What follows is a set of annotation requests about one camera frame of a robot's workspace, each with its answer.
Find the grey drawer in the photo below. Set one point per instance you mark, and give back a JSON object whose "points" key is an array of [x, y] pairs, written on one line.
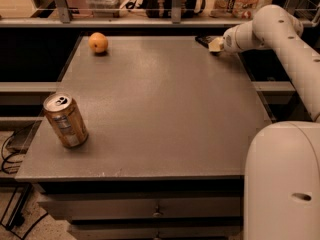
{"points": [[167, 229], [104, 207]]}

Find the black rxbar chocolate bar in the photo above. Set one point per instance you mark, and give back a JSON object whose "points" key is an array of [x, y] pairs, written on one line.
{"points": [[206, 41]]}

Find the orange soda can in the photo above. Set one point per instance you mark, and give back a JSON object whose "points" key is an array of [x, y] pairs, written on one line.
{"points": [[64, 116]]}

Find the grey drawer cabinet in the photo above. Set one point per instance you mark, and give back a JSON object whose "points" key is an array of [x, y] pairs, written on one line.
{"points": [[165, 119]]}

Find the upper grey drawer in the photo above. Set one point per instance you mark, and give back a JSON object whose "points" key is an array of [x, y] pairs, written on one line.
{"points": [[104, 207]]}

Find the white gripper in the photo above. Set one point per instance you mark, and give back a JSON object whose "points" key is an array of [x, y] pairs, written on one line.
{"points": [[229, 43]]}

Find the grey box on floor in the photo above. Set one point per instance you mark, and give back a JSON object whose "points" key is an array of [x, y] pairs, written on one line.
{"points": [[21, 140]]}

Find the lower grey drawer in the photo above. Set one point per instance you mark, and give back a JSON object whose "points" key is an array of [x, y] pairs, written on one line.
{"points": [[167, 229]]}

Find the orange fruit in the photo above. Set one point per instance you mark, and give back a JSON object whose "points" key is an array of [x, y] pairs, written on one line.
{"points": [[98, 42]]}

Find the grey metal shelf rail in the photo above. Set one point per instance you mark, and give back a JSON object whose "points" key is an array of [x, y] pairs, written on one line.
{"points": [[76, 13]]}

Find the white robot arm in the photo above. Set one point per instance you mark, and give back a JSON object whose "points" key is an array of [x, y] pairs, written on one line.
{"points": [[282, 170]]}

